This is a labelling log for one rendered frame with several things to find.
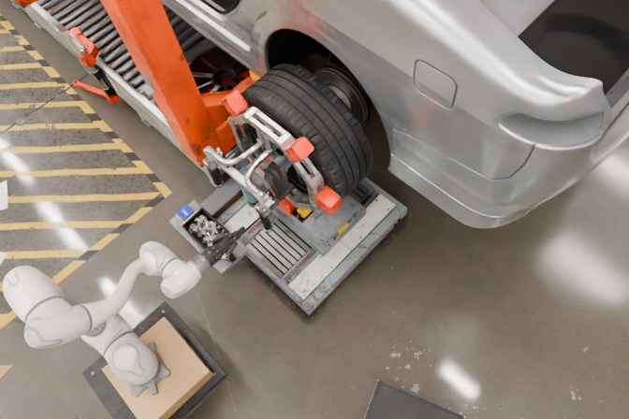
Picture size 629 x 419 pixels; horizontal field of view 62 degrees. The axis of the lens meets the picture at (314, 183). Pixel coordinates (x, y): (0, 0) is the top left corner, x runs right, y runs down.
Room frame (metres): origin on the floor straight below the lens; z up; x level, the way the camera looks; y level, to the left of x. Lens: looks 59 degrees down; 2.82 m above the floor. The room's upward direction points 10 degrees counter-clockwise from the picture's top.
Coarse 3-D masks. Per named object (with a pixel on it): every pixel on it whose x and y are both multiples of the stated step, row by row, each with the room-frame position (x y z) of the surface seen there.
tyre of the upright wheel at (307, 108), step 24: (288, 72) 1.55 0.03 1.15; (264, 96) 1.43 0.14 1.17; (288, 96) 1.40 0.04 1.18; (312, 96) 1.38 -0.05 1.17; (336, 96) 1.38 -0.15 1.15; (288, 120) 1.29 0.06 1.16; (312, 120) 1.28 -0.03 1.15; (336, 120) 1.29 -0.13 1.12; (312, 144) 1.20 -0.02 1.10; (336, 144) 1.20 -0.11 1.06; (360, 144) 1.23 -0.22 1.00; (336, 168) 1.14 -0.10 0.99; (360, 168) 1.18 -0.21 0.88; (336, 192) 1.10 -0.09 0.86
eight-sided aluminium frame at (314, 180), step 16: (256, 112) 1.39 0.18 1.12; (240, 128) 1.54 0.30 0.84; (256, 128) 1.33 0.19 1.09; (272, 128) 1.31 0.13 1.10; (240, 144) 1.50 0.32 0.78; (288, 144) 1.22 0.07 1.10; (304, 160) 1.17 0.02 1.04; (304, 176) 1.12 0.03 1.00; (320, 176) 1.13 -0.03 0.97; (304, 208) 1.16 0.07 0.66; (320, 208) 1.10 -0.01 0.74
